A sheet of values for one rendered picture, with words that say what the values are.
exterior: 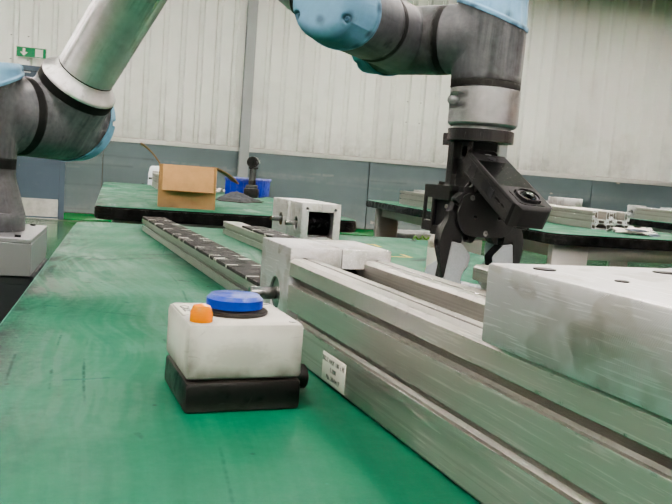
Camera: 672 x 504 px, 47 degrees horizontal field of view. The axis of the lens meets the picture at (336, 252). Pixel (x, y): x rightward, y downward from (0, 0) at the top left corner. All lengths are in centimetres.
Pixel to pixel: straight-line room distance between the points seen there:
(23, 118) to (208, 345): 71
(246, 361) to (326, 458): 10
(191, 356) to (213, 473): 11
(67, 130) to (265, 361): 75
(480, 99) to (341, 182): 1121
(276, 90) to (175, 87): 149
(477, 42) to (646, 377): 57
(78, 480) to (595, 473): 25
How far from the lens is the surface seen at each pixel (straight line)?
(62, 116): 120
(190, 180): 275
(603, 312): 33
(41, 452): 46
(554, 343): 35
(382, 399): 51
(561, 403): 36
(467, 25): 84
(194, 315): 51
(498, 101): 83
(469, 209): 82
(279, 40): 1192
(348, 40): 76
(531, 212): 76
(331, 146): 1198
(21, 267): 108
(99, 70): 119
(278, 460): 45
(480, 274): 76
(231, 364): 52
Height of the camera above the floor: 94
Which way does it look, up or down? 6 degrees down
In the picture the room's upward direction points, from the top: 4 degrees clockwise
